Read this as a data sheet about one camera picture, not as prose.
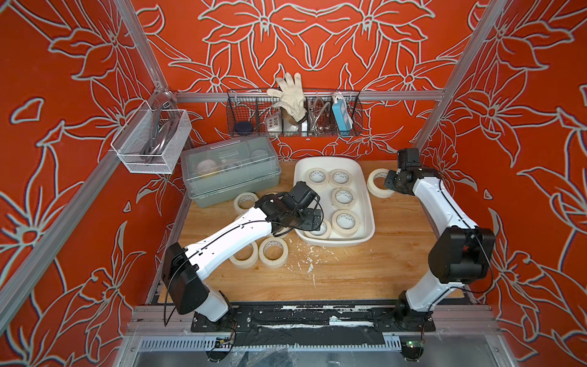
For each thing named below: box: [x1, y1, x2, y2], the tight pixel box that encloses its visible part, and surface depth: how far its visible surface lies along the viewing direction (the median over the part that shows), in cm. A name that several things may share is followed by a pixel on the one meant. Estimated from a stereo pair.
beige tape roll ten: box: [330, 187, 356, 209], surface depth 103 cm
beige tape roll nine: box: [258, 237, 289, 270], surface depth 87 cm
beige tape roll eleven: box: [366, 168, 396, 199], surface depth 89 cm
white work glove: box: [266, 71, 308, 126], surface depth 91 cm
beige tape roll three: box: [229, 241, 259, 270], surface depth 85 cm
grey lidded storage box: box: [180, 136, 282, 208], surface depth 97 cm
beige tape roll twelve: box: [304, 218, 332, 240], surface depth 92 cm
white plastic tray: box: [293, 156, 376, 247], surface depth 103 cm
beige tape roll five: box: [328, 168, 353, 187], surface depth 112 cm
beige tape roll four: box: [305, 167, 330, 187], surface depth 113 cm
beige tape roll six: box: [330, 209, 360, 238], surface depth 95 cm
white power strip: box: [265, 114, 283, 133], surface depth 96 cm
